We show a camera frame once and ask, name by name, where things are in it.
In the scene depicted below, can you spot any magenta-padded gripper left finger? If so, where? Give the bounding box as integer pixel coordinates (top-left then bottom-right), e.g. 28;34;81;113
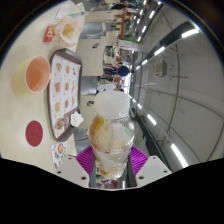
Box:
54;145;98;189

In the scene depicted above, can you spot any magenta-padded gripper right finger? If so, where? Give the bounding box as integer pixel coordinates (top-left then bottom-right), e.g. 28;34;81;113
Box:
128;145;173;188

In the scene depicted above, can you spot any clear plastic drink bottle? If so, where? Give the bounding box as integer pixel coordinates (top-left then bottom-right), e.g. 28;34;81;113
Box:
87;90;136;179

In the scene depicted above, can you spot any colourful printed leaflet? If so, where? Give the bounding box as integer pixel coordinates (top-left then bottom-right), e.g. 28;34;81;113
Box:
50;141;69;169

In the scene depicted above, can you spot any white paper napkin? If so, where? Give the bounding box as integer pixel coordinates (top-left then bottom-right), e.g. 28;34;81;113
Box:
69;110;84;128

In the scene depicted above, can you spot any flat round red coaster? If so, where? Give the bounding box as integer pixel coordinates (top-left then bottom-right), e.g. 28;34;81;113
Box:
25;120;45;148

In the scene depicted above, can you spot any beige chair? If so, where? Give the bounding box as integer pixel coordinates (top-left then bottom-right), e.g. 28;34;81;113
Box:
79;94;101;131
75;37;108;77

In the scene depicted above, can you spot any dark brown food tray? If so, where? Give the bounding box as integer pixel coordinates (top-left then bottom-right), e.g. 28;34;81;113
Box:
46;48;83;143

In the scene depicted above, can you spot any person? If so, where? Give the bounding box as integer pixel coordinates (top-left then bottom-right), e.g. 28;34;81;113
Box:
110;2;129;12
105;64;132;84
97;82;118;94

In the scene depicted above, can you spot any ceiling air conditioner unit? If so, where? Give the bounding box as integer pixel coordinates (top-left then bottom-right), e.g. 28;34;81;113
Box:
153;59;168;78

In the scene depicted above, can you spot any yellow mug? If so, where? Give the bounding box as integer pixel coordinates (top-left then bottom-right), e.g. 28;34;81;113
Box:
12;55;52;98

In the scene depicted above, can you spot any red snack packet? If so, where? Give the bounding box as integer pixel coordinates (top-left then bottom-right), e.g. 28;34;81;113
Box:
42;24;56;43

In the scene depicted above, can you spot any clear plastic food bag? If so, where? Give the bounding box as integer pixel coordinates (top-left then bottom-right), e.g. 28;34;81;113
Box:
53;16;81;48

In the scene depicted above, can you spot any group of ceiling lights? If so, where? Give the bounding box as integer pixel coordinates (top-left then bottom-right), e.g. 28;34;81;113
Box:
131;0;201;169

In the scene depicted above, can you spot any white paper slip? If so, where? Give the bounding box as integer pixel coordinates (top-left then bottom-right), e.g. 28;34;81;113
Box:
54;2;74;21

